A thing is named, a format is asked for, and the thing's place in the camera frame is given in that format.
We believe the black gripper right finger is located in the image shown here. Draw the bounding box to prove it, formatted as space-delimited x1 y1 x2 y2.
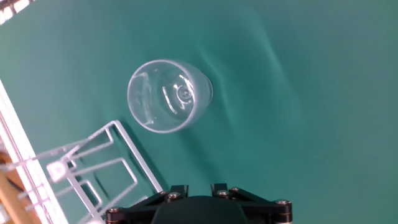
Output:
210 183 293 224

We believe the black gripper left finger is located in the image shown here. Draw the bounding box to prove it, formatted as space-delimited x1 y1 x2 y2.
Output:
105 185 190 224

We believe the clear wine glass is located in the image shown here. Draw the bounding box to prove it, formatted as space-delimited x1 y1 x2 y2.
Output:
126 58 215 134

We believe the green table mat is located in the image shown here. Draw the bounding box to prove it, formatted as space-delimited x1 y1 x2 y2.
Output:
0 0 398 224

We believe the white wire cup rack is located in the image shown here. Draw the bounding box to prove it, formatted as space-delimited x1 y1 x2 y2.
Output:
0 119 164 224

